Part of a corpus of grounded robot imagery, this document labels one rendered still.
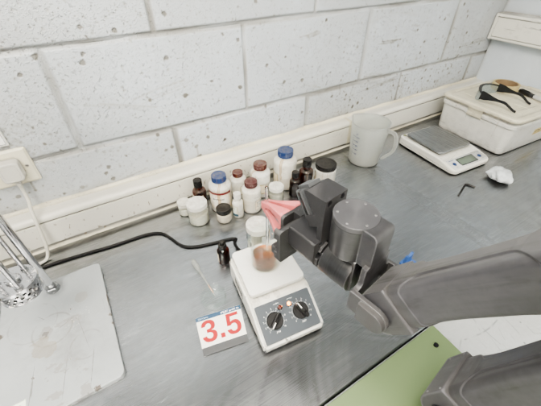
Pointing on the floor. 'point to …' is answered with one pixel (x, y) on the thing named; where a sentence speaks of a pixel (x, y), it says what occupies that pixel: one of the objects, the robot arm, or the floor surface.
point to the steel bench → (333, 358)
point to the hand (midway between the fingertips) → (266, 205)
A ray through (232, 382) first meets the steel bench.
